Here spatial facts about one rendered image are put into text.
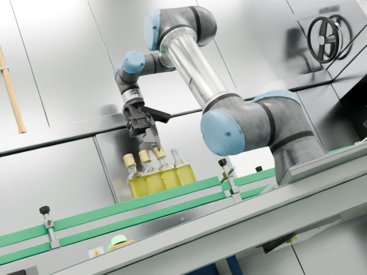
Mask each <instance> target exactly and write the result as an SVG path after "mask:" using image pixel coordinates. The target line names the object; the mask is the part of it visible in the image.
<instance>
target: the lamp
mask: <svg viewBox="0 0 367 275"><path fill-rule="evenodd" d="M124 242H127V240H126V237H125V236H124V235H118V236H115V237H114V238H113V239H112V240H111V243H112V245H113V246H115V245H117V244H120V243H124Z"/></svg>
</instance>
